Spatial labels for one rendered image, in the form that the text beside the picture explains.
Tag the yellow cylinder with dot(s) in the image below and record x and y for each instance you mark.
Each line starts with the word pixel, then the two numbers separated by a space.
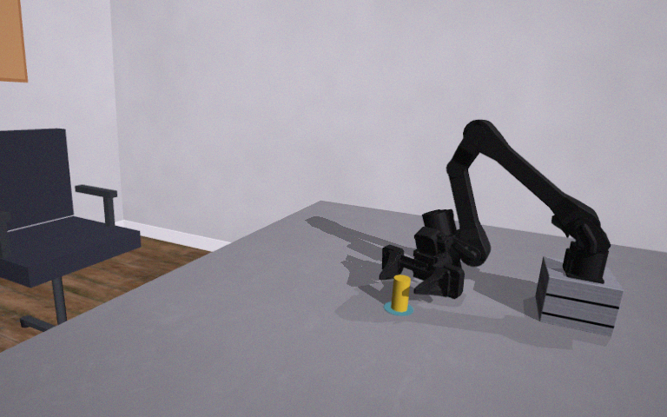
pixel 401 287

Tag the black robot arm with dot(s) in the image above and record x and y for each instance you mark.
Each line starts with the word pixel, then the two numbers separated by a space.
pixel 585 261

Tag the cyan circle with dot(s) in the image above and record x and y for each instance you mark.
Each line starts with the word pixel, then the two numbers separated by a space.
pixel 387 307

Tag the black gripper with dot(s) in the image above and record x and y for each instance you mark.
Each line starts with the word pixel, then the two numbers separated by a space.
pixel 438 279

